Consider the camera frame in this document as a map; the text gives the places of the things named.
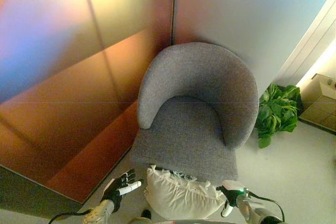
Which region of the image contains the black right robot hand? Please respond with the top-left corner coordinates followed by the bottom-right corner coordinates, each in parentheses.
top-left (216, 179), bottom-right (245, 218)

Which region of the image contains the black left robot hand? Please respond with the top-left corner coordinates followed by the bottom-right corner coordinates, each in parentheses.
top-left (101, 169), bottom-right (144, 212)

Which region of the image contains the white fringed pillow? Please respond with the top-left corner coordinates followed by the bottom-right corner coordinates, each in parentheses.
top-left (144, 164), bottom-right (227, 224)

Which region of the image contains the silver left robot leg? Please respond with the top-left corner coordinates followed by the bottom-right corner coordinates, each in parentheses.
top-left (130, 216), bottom-right (153, 224)

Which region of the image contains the green leafy potted plant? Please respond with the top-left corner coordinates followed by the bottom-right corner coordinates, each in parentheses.
top-left (255, 83), bottom-right (302, 149)

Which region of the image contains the grey fabric tub armchair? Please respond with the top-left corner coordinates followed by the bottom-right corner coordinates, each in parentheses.
top-left (131, 42), bottom-right (260, 186)

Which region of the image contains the white sink basin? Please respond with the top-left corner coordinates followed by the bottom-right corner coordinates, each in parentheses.
top-left (319, 77), bottom-right (336, 97)

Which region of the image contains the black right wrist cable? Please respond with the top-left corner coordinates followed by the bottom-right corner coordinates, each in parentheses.
top-left (247, 191), bottom-right (286, 221)

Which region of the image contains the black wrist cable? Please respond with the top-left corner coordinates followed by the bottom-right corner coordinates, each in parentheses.
top-left (247, 191), bottom-right (286, 221)
top-left (48, 209), bottom-right (93, 224)

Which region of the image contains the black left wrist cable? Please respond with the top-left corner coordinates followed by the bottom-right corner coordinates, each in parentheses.
top-left (48, 209), bottom-right (93, 224)

